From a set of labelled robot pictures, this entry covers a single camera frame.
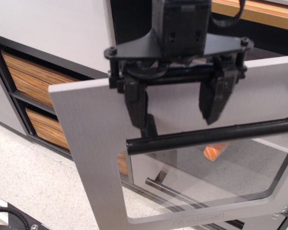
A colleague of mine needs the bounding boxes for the black drawer handle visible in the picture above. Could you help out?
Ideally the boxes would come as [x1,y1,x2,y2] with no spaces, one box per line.
[145,170,245,230]

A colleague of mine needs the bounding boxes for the lower wood-grain storage bin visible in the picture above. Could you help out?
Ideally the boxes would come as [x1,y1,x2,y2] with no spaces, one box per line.
[25,108,69,150]

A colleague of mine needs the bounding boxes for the orange toy salmon piece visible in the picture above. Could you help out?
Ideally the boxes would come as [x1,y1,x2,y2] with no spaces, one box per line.
[204,142,229,162]

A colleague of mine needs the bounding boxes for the black oven door handle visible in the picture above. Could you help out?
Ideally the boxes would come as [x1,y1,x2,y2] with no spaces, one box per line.
[126,118,288,155]

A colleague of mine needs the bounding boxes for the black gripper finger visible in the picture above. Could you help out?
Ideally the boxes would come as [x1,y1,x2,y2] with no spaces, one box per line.
[124,76,148,131]

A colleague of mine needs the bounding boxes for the wood-grain storage bin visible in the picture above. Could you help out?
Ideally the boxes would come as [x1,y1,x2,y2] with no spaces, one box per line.
[25,108,69,150]
[1,49,79,108]

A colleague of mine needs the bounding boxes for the black braided cable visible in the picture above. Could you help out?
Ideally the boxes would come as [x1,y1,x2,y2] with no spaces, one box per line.
[0,207,29,230]

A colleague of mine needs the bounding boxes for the grey lower drawer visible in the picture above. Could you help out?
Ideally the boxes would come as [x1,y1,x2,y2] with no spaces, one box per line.
[129,153,288,230]

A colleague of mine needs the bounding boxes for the wooden countertop edge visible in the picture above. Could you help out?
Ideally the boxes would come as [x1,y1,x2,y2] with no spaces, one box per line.
[212,0,288,30]

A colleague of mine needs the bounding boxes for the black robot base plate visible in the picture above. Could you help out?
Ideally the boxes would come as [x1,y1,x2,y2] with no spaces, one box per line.
[7,202,51,230]

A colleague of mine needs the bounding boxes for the upper wood-grain storage bin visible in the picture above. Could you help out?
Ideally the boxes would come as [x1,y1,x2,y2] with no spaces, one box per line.
[1,49,79,108]

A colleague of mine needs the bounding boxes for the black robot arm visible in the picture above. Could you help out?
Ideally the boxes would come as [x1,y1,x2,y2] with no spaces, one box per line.
[104,0,253,131]

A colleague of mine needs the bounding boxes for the grey toy oven door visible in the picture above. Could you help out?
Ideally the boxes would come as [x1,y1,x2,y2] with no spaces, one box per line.
[49,56,288,230]

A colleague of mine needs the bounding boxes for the grey toy kitchen cabinet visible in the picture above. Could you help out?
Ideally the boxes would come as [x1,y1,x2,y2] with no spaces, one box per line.
[0,0,288,230]

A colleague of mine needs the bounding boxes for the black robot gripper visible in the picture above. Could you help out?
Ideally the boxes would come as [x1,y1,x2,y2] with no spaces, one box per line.
[104,0,253,125]

